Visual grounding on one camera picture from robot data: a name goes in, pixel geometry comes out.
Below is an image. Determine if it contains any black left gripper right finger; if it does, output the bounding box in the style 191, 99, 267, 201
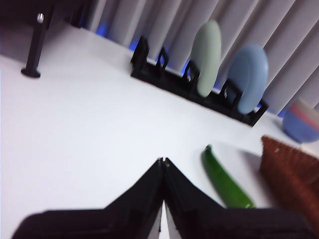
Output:
163, 156, 315, 239

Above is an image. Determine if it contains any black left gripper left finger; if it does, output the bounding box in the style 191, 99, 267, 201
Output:
11, 157, 164, 239

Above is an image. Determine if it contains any green cucumber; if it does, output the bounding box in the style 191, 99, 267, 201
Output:
201, 144, 256, 209

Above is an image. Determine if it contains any brown wicker basket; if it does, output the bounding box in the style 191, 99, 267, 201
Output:
260, 135, 319, 230

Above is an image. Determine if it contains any blue bowl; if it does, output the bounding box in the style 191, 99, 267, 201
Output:
283, 108, 319, 144

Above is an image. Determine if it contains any pink bowl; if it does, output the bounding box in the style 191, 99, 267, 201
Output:
290, 103, 319, 127

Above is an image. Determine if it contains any light blue plate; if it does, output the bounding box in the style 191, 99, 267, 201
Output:
228, 44, 269, 115

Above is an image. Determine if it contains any black plate rack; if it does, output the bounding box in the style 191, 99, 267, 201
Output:
130, 36, 270, 127

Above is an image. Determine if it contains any beige bowl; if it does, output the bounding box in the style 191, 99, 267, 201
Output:
295, 97, 319, 115

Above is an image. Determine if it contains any pale green plate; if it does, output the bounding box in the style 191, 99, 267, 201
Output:
191, 19, 222, 98

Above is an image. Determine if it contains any grey curtain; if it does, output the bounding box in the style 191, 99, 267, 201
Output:
82, 0, 319, 118

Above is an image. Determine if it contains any black metal shelf frame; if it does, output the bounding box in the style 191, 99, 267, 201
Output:
0, 0, 100, 79

